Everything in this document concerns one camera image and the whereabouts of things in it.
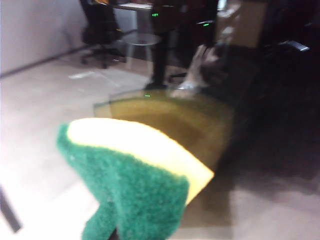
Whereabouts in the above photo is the green and yellow sponge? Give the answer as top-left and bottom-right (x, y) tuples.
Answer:
(55, 117), (216, 240)

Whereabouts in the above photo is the black office chair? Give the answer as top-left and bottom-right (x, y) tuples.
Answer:
(79, 0), (127, 69)

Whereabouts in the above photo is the large glass pane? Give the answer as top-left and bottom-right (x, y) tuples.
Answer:
(0, 0), (320, 240)

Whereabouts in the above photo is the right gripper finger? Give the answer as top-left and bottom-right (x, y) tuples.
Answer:
(106, 225), (120, 240)

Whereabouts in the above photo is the round white side table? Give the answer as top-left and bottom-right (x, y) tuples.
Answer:
(123, 32), (161, 71)

